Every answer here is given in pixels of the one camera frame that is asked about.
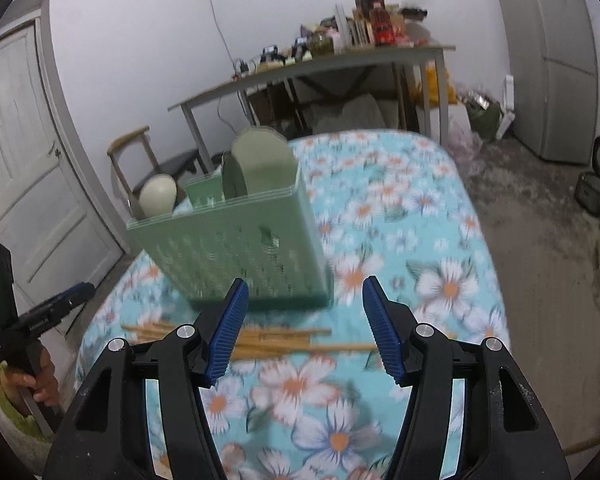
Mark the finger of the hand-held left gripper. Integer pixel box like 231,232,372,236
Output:
41,282,97,324

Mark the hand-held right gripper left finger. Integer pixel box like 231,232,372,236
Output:
42,277,251,480

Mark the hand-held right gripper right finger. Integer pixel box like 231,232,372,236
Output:
362,275,573,480

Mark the bundle of wooden chopsticks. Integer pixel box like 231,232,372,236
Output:
121,317,379,361

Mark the green perforated utensil holder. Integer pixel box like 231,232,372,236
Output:
126,160,334,311

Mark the white ceramic spoon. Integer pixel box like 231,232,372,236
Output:
138,173,177,220

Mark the person's left forearm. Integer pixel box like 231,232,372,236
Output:
0,360,56,444

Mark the person's left hand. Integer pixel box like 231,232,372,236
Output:
2,347,62,407

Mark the floral turquoise blanket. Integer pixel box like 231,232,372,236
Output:
74,129,512,480

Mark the white panelled door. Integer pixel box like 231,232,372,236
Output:
0,0,131,307

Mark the wooden chair black seat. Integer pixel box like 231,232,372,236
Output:
107,126,212,212

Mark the translucent pinkish plastic bag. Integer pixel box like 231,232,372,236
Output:
447,114,484,161

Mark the dark green bag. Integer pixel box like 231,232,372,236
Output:
462,87,504,144

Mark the yellow plastic bag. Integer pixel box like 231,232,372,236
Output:
409,59,464,109

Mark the black rice cooker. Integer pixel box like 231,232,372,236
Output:
573,135,600,216

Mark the white plastic object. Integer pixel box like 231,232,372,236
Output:
494,74,516,141

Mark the grey metal-framed table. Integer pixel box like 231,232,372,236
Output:
167,42,457,172

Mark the glass jar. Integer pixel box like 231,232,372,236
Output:
308,30,334,57

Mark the red cooking oil bottle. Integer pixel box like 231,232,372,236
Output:
369,2,392,44

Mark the clutter of bottles and jars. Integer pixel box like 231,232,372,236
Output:
334,0,387,50

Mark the silver refrigerator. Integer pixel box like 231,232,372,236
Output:
487,0,600,166

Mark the thin wall cable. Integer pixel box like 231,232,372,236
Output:
199,0,242,77

